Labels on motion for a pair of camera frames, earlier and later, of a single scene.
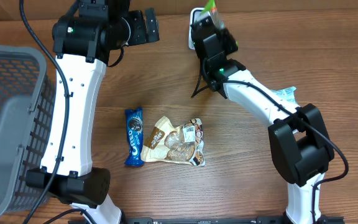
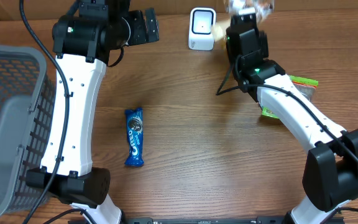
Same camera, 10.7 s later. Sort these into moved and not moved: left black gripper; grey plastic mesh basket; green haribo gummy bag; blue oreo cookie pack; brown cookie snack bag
Moved: green haribo gummy bag; brown cookie snack bag
Not moved: blue oreo cookie pack; grey plastic mesh basket; left black gripper
